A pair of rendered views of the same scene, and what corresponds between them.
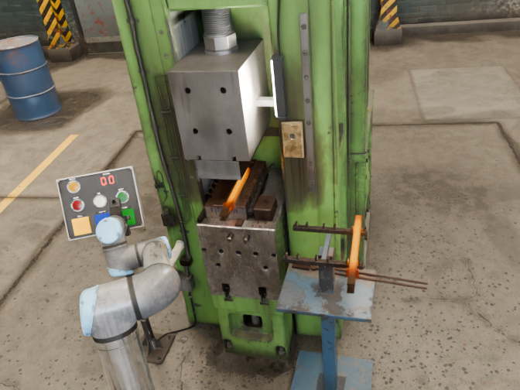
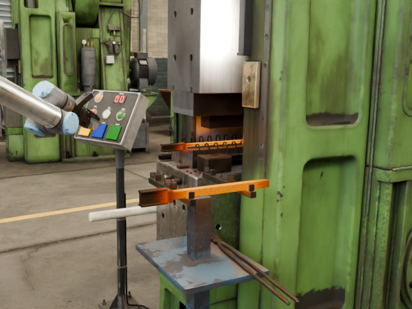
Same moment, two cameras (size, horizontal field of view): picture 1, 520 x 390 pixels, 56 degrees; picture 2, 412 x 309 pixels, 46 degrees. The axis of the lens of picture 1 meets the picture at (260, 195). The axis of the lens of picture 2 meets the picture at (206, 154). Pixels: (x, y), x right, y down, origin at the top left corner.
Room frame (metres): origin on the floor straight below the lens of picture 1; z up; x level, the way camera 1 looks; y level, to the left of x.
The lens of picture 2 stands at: (0.44, -1.32, 1.34)
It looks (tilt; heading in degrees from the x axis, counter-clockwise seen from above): 10 degrees down; 43
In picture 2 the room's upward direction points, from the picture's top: 1 degrees clockwise
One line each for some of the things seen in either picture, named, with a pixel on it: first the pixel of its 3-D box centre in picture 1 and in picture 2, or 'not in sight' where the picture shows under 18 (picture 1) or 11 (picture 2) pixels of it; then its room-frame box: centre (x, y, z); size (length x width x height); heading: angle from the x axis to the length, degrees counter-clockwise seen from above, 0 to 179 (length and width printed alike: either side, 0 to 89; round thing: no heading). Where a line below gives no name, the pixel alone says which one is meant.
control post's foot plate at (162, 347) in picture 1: (151, 342); (121, 300); (1.98, 0.73, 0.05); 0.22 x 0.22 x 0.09; 73
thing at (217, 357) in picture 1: (245, 354); not in sight; (1.84, 0.18, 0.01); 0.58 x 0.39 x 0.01; 73
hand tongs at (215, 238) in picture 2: (357, 274); (243, 262); (1.63, -0.39, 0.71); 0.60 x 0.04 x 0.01; 66
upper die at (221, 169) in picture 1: (231, 147); (224, 102); (2.09, 0.11, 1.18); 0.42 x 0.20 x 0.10; 163
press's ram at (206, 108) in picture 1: (233, 98); (230, 44); (2.08, 0.07, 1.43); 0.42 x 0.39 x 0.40; 163
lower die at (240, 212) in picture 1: (237, 187); (222, 151); (2.09, 0.11, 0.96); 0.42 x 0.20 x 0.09; 163
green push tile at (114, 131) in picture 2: (126, 217); (114, 132); (1.86, 0.61, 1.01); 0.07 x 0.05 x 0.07; 98
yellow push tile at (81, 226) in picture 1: (81, 226); (86, 129); (1.84, 0.81, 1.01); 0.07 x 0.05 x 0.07; 98
